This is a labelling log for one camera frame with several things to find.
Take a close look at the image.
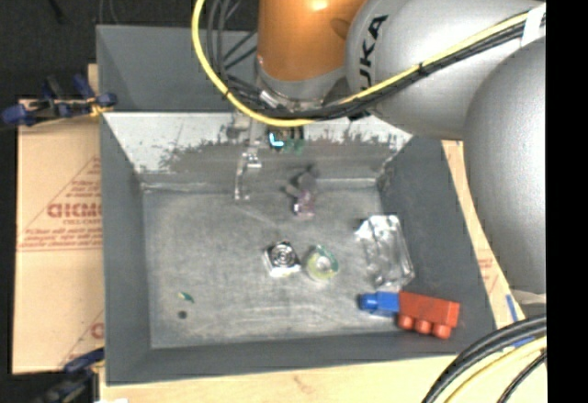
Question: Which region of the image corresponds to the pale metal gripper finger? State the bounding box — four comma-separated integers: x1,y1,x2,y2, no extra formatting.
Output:
233,151,264,203

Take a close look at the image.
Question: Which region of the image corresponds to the purple and grey small toy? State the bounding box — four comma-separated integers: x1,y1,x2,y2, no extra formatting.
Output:
284,164,322,219

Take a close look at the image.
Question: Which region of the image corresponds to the grey metal bin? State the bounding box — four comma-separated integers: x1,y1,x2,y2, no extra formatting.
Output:
95,24,498,385

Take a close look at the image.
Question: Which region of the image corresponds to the silver square metal part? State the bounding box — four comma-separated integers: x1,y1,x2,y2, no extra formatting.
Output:
262,241,302,279

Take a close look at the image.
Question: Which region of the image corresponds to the green and white round disc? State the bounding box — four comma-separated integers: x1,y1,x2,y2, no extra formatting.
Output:
304,244,341,283

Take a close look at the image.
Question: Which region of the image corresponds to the clear plastic packet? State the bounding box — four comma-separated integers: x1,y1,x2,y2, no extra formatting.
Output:
353,213,416,290

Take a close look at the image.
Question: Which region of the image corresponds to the blue toy block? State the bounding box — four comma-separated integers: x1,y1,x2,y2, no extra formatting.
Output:
357,290,401,317

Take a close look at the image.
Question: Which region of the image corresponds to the red studded toy block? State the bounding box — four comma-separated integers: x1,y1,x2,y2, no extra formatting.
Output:
396,290,461,341

